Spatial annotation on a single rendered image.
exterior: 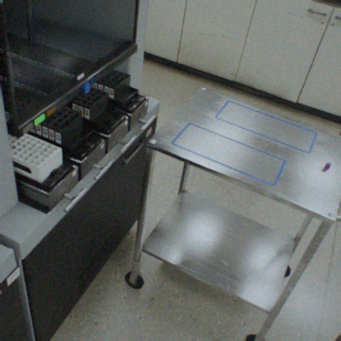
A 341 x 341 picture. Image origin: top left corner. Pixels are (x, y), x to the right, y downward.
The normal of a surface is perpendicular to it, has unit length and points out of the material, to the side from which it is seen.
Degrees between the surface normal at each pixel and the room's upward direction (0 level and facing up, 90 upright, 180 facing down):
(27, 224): 0
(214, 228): 0
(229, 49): 90
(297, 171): 0
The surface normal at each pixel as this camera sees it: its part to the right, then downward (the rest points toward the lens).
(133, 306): 0.14, -0.75
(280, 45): -0.43, 0.54
